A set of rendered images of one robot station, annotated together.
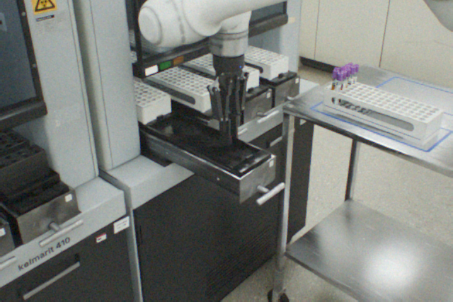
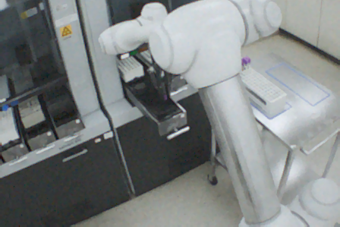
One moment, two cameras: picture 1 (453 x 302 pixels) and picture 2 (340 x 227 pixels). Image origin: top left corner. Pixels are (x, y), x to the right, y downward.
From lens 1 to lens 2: 50 cm
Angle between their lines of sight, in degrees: 20
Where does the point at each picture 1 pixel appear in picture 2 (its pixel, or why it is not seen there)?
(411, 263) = (278, 170)
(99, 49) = (95, 48)
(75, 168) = (86, 105)
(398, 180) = not seen: hidden behind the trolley
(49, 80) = (70, 65)
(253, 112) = not seen: hidden behind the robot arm
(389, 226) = (278, 147)
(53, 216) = (71, 128)
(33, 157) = (64, 100)
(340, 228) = not seen: hidden behind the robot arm
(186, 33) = (118, 49)
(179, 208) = (144, 128)
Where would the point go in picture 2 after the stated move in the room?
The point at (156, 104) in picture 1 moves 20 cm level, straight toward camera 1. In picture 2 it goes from (132, 71) to (121, 96)
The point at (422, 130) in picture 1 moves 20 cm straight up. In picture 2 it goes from (269, 106) to (273, 64)
